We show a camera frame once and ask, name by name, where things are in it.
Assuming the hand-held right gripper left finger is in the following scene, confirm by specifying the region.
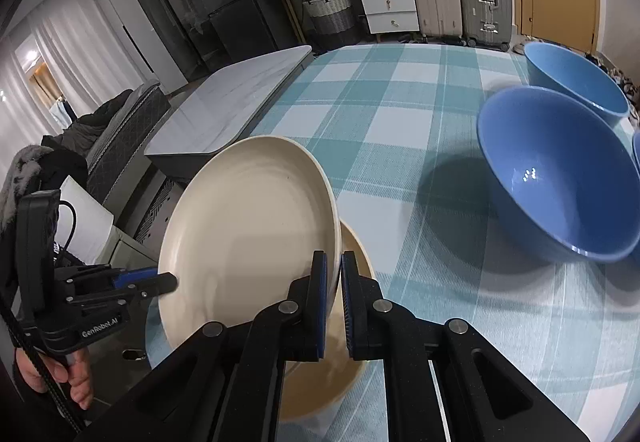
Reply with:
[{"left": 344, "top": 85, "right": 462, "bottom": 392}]
[{"left": 75, "top": 249, "right": 331, "bottom": 442}]

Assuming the beige round plate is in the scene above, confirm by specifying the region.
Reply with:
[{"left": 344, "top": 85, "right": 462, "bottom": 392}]
[
  {"left": 157, "top": 135, "right": 337, "bottom": 352},
  {"left": 277, "top": 217, "right": 376, "bottom": 423}
]

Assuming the grey marble low table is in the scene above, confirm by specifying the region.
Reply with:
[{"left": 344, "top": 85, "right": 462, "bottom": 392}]
[{"left": 144, "top": 45, "right": 315, "bottom": 183}]

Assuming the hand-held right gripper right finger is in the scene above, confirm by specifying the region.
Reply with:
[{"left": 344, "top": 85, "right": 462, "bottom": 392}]
[{"left": 340, "top": 249, "right": 593, "bottom": 442}]

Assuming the black and white patterned rug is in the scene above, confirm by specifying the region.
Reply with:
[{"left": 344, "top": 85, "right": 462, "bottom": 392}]
[{"left": 135, "top": 182, "right": 191, "bottom": 243}]

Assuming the teal checked tablecloth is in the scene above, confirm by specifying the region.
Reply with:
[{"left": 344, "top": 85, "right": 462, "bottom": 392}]
[{"left": 145, "top": 44, "right": 640, "bottom": 442}]

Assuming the black ribbed strap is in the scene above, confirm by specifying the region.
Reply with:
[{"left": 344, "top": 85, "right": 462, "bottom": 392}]
[{"left": 0, "top": 289, "right": 86, "bottom": 435}]

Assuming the person's left hand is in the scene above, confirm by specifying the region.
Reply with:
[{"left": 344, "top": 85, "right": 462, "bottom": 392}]
[{"left": 12, "top": 349, "right": 96, "bottom": 411}]

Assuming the white curtain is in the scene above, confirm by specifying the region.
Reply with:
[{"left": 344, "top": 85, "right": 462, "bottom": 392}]
[{"left": 0, "top": 0, "right": 166, "bottom": 163}]

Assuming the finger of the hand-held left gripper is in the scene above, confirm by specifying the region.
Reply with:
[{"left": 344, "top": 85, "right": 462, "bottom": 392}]
[
  {"left": 75, "top": 273, "right": 179, "bottom": 307},
  {"left": 112, "top": 268, "right": 161, "bottom": 290}
]

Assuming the grey woven laundry basket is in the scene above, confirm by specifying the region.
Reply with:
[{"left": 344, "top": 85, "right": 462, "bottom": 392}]
[{"left": 302, "top": 0, "right": 357, "bottom": 35}]

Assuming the dark fur-trimmed jacket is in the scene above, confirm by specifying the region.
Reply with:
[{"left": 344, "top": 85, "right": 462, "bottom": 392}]
[{"left": 0, "top": 144, "right": 91, "bottom": 243}]

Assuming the dark quilted mattress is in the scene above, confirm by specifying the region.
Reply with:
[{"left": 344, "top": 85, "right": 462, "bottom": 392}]
[{"left": 87, "top": 82, "right": 173, "bottom": 203}]

